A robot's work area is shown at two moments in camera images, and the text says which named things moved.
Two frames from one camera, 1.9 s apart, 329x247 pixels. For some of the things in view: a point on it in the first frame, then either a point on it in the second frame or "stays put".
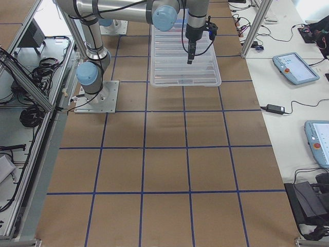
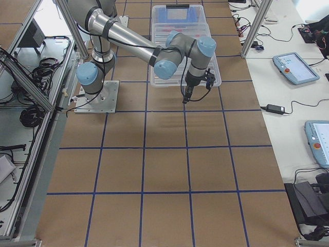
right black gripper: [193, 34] → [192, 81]
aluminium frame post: [263, 7] stays put
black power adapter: [275, 108] stays put
